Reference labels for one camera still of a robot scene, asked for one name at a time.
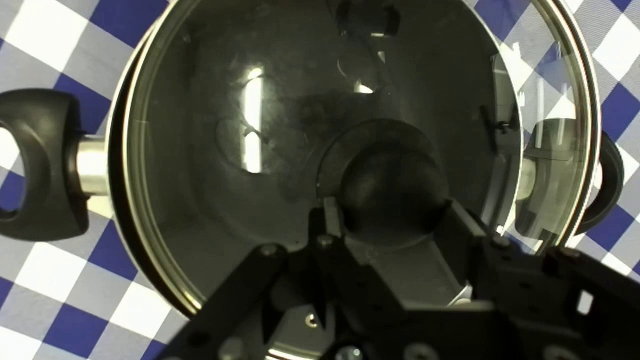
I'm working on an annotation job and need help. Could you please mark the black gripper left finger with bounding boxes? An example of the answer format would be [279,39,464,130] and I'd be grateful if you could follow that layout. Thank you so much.
[158,200,399,360]

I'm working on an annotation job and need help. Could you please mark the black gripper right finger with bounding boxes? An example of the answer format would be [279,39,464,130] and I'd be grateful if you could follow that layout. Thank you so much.
[429,201,640,360]

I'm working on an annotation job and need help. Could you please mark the glass pot lid black knob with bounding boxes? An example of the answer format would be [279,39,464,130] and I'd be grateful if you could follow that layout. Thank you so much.
[121,0,604,360]

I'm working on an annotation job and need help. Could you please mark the black cooking pot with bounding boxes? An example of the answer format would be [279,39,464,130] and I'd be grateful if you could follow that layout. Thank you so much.
[0,0,625,360]

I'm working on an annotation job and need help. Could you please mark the blue white checkered tablecloth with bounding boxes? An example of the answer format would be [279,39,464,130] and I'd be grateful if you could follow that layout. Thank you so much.
[0,0,640,360]

